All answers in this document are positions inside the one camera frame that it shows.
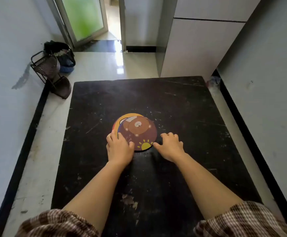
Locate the blue dog coaster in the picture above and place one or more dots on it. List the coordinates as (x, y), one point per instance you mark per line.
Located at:
(118, 129)

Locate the person's left hand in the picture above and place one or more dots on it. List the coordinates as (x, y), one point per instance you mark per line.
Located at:
(118, 150)

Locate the person's left forearm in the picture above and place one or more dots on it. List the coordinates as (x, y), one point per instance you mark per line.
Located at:
(96, 192)

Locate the person's right hand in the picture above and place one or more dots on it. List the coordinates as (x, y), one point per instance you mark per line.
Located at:
(170, 148)

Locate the clear plastic bag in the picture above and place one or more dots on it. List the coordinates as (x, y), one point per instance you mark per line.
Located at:
(214, 81)

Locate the orange rabbit coaster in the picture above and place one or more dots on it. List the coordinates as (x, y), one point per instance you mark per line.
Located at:
(131, 114)

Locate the person's right forearm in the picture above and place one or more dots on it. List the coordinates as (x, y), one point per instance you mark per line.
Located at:
(202, 185)

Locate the brown plaid shirt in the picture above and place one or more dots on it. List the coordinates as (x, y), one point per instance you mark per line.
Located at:
(244, 219)

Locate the white cabinet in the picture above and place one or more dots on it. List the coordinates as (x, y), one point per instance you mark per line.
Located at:
(195, 46)

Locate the black table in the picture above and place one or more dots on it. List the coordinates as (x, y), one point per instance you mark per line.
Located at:
(183, 108)

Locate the frosted glass door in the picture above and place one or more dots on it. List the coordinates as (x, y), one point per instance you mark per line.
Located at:
(84, 17)

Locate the brown bear coaster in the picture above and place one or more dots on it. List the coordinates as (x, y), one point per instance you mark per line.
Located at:
(138, 128)

